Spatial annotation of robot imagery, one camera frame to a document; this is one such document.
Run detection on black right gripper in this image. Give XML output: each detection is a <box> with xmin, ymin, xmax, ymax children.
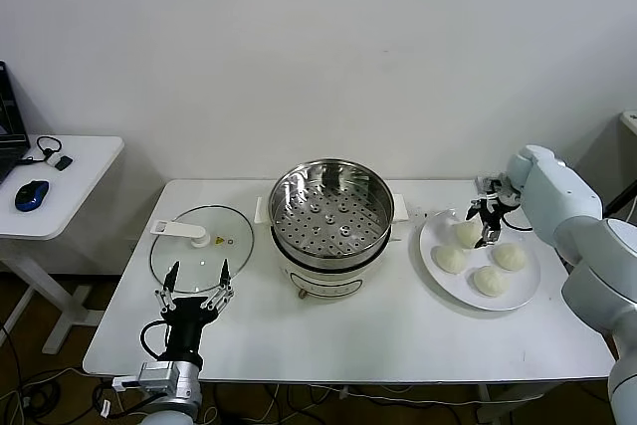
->
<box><xmin>465</xmin><ymin>180</ymin><xmax>523</xmax><ymax>250</ymax></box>

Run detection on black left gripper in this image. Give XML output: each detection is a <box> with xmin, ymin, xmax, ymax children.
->
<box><xmin>152</xmin><ymin>258</ymin><xmax>236</xmax><ymax>361</ymax></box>

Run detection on white steamed baozi bun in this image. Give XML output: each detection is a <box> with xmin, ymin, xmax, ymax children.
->
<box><xmin>491</xmin><ymin>241</ymin><xmax>528</xmax><ymax>272</ymax></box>
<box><xmin>451</xmin><ymin>221</ymin><xmax>483</xmax><ymax>250</ymax></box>
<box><xmin>430</xmin><ymin>244</ymin><xmax>469</xmax><ymax>276</ymax></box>
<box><xmin>471</xmin><ymin>265</ymin><xmax>510</xmax><ymax>297</ymax></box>

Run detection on blue computer mouse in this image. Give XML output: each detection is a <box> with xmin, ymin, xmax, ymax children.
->
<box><xmin>13</xmin><ymin>179</ymin><xmax>51</xmax><ymax>212</ymax></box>

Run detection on stainless steel steamer basket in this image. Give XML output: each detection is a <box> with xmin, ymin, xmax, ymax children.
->
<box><xmin>268</xmin><ymin>159</ymin><xmax>395</xmax><ymax>271</ymax></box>

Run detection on white round plate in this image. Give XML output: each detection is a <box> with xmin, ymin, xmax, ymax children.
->
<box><xmin>418</xmin><ymin>208</ymin><xmax>541</xmax><ymax>312</ymax></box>

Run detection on white side table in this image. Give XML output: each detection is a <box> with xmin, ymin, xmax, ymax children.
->
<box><xmin>0</xmin><ymin>134</ymin><xmax>125</xmax><ymax>356</ymax></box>

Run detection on black laptop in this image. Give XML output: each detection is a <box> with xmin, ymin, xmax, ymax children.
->
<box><xmin>0</xmin><ymin>60</ymin><xmax>31</xmax><ymax>185</ymax></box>

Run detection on glass lid with white handle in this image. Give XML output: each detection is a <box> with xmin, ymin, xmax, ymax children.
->
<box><xmin>148</xmin><ymin>203</ymin><xmax>255</xmax><ymax>296</ymax></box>

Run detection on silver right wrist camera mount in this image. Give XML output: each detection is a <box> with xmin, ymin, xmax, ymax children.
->
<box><xmin>476</xmin><ymin>174</ymin><xmax>505</xmax><ymax>193</ymax></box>

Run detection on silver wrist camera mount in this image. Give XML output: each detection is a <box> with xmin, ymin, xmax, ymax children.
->
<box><xmin>111</xmin><ymin>359</ymin><xmax>176</xmax><ymax>396</ymax></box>
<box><xmin>476</xmin><ymin>174</ymin><xmax>505</xmax><ymax>193</ymax></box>

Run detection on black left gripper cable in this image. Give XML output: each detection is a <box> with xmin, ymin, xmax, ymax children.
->
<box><xmin>140</xmin><ymin>319</ymin><xmax>171</xmax><ymax>361</ymax></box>

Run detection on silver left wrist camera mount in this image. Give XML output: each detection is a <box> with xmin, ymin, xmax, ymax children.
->
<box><xmin>111</xmin><ymin>359</ymin><xmax>176</xmax><ymax>396</ymax></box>

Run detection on tangled cables under table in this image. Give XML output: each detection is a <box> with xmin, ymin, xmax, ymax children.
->
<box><xmin>198</xmin><ymin>382</ymin><xmax>499</xmax><ymax>425</ymax></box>

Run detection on loose floor cables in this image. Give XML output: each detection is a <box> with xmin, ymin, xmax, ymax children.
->
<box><xmin>0</xmin><ymin>324</ymin><xmax>115</xmax><ymax>425</ymax></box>

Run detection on small black white cabled device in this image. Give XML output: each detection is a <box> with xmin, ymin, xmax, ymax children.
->
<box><xmin>35</xmin><ymin>134</ymin><xmax>75</xmax><ymax>172</ymax></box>

